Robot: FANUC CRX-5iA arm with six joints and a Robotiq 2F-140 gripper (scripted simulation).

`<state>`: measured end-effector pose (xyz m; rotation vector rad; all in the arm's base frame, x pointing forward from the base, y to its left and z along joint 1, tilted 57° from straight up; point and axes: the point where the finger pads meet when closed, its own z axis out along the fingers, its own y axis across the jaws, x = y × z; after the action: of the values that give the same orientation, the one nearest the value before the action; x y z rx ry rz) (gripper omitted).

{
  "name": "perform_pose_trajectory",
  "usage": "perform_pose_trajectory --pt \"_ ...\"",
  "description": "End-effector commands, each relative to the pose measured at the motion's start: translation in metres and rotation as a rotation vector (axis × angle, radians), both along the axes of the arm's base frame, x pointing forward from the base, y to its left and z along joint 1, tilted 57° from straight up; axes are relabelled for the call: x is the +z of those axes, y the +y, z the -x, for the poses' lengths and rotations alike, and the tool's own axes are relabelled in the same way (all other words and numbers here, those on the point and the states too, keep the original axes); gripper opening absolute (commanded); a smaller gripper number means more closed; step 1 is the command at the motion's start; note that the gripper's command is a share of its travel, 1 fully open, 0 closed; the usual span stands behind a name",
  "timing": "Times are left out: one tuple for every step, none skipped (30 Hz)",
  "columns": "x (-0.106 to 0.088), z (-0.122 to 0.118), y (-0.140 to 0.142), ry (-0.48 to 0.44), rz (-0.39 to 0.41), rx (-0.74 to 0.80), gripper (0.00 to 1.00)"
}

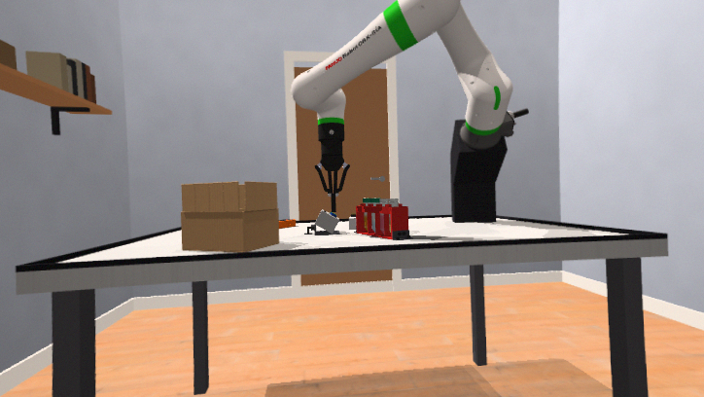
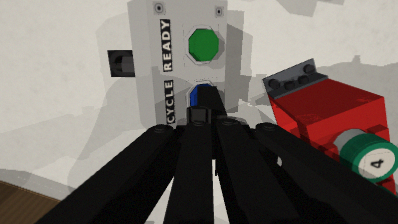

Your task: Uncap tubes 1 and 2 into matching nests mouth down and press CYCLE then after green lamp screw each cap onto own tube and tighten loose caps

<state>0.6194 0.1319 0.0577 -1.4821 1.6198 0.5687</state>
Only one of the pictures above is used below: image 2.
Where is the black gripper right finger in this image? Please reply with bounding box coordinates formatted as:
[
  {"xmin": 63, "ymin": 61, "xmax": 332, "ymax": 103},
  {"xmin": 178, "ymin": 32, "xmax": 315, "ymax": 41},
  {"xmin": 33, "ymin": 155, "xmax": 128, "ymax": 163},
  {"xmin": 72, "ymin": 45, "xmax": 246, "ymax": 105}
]
[{"xmin": 207, "ymin": 86, "xmax": 398, "ymax": 224}]

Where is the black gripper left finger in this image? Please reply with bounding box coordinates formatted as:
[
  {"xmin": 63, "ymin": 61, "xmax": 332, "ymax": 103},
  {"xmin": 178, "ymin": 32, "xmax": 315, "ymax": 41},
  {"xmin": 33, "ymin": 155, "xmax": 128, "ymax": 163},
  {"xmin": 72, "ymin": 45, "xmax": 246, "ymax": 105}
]
[{"xmin": 34, "ymin": 86, "xmax": 214, "ymax": 224}]

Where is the grey button panel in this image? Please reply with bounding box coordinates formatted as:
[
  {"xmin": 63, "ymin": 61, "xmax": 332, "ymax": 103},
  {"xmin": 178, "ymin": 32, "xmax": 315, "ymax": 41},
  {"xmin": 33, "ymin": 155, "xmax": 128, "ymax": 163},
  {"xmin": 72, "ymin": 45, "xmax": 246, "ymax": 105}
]
[{"xmin": 107, "ymin": 0, "xmax": 228, "ymax": 130}]

